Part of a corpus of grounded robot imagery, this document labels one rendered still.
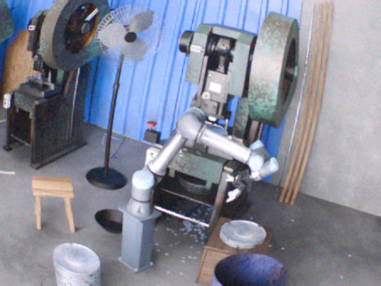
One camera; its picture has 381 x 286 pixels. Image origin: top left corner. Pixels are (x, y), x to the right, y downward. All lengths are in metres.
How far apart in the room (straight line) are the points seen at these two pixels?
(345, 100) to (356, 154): 0.57
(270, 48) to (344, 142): 1.87
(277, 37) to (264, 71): 0.25
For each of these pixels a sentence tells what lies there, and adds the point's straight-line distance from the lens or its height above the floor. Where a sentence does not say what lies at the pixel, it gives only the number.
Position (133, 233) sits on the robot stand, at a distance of 2.53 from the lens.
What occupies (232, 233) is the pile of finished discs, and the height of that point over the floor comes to 0.39.
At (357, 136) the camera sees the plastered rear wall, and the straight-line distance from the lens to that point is 4.07.
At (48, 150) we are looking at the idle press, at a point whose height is 0.10.
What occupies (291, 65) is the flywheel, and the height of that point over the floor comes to 1.37.
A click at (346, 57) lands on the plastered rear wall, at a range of 3.94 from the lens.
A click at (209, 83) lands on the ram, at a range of 2.91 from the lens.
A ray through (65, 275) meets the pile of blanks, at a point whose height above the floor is 0.26.
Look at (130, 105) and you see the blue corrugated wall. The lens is 4.63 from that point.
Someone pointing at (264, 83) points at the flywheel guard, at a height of 1.25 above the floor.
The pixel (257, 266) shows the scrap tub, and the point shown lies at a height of 0.39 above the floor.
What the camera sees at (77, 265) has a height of 0.31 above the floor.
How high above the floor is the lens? 1.74
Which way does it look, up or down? 21 degrees down
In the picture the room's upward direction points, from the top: 11 degrees clockwise
